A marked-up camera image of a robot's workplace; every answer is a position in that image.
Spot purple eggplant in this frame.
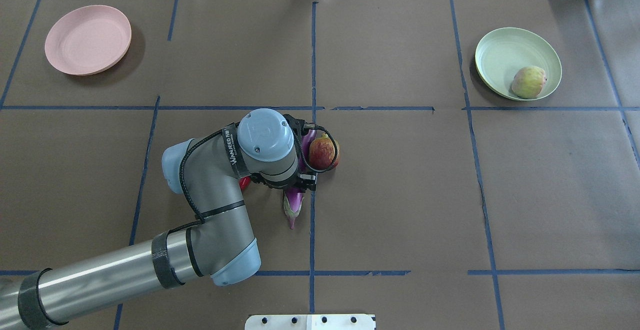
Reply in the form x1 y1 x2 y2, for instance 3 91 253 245
282 130 316 230

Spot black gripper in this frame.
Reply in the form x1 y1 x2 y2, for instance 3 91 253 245
253 114 319 193

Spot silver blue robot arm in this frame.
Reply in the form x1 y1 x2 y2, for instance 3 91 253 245
1 108 322 330

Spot pink plate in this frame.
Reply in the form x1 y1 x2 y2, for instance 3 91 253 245
45 4 132 76

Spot red yellow pomegranate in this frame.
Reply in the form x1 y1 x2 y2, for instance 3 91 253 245
307 133 341 169

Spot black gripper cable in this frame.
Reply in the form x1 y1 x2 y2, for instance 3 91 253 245
300 123 341 173

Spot light green plate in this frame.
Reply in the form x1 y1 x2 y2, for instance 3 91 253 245
474 27 563 102

